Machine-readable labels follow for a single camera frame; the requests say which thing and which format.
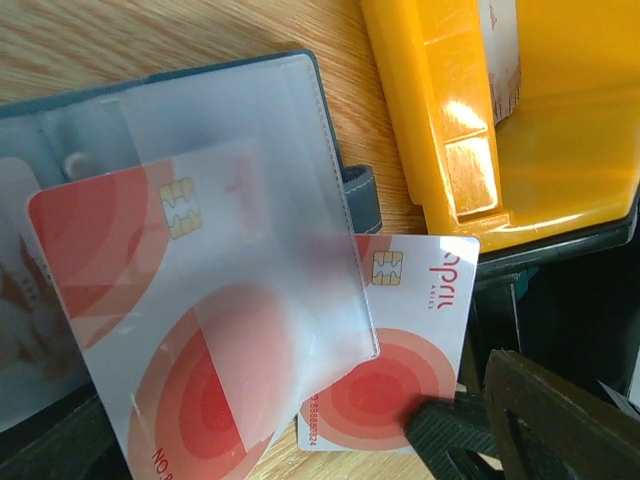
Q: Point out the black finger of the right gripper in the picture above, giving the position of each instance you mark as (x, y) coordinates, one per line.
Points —
(453, 438)

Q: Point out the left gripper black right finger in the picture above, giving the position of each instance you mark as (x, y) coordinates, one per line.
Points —
(547, 428)

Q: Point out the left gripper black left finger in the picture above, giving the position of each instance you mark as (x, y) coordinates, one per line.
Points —
(70, 439)

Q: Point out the white pink blossom card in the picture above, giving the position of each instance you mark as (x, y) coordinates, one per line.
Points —
(34, 329)

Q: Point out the red circle april card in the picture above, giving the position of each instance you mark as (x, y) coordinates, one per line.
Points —
(419, 289)

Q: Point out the teal card holder wallet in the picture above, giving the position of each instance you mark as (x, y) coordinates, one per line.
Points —
(275, 101)

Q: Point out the black bin with teal cards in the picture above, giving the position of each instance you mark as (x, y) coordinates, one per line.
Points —
(569, 303)

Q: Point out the white pink card stack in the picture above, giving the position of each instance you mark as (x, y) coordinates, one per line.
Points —
(499, 24)

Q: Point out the yellow plastic bin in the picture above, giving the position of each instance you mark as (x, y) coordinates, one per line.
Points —
(565, 157)

